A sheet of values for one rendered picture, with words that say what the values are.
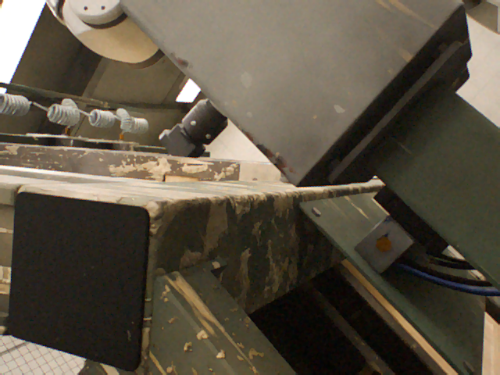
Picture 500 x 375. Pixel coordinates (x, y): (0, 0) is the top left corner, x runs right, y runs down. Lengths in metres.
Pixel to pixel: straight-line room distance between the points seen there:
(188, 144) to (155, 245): 0.91
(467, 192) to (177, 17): 0.19
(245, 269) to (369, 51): 0.24
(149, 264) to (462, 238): 0.18
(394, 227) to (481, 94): 5.50
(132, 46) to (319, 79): 0.43
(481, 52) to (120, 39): 5.55
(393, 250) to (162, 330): 0.29
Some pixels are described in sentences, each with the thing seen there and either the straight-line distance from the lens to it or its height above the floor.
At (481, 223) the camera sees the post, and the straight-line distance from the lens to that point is 0.29.
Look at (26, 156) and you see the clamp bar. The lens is 1.31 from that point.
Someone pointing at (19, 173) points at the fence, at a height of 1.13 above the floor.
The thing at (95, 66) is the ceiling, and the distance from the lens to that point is 5.47.
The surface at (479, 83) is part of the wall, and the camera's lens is 6.03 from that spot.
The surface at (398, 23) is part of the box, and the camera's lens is 0.27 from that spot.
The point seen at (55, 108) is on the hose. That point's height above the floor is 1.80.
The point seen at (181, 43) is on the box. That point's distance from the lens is 0.31.
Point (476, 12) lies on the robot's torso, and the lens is 0.91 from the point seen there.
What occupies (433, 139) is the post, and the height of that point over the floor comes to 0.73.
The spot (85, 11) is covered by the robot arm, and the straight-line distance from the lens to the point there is 0.63.
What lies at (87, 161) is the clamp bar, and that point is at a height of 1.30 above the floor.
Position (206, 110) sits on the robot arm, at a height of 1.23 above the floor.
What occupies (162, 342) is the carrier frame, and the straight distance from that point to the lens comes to 0.33.
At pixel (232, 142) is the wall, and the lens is 7.10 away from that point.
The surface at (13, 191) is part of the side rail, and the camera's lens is 0.40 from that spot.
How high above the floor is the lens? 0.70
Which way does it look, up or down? 17 degrees up
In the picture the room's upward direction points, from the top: 43 degrees counter-clockwise
